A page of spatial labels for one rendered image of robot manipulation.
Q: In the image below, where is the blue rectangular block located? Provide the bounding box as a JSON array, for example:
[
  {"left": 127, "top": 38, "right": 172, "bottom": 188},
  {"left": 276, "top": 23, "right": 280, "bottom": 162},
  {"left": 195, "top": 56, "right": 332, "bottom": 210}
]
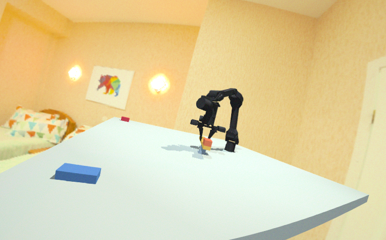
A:
[{"left": 55, "top": 163, "right": 101, "bottom": 184}]

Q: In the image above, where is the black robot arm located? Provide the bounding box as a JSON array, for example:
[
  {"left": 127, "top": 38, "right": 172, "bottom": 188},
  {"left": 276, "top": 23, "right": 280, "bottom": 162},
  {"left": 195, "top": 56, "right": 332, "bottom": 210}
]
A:
[{"left": 196, "top": 88, "right": 244, "bottom": 153}]

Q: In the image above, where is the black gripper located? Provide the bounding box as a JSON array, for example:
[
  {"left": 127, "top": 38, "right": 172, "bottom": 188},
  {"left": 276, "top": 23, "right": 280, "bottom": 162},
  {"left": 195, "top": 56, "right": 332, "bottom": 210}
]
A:
[{"left": 190, "top": 112, "right": 226, "bottom": 141}]

